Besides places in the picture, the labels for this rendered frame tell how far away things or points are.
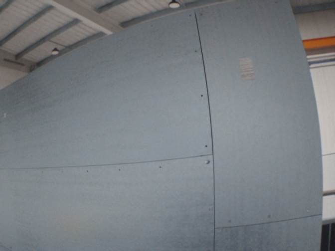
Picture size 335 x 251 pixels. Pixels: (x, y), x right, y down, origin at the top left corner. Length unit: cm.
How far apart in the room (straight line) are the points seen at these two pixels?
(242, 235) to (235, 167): 24
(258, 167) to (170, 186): 32
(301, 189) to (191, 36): 68
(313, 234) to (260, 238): 20
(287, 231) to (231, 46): 67
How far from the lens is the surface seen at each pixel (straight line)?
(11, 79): 1300
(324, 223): 554
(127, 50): 129
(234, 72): 106
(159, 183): 113
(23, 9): 1028
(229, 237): 105
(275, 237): 101
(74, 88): 144
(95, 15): 1001
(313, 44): 970
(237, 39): 110
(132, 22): 1077
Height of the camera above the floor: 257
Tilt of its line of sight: 10 degrees up
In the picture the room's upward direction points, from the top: 3 degrees counter-clockwise
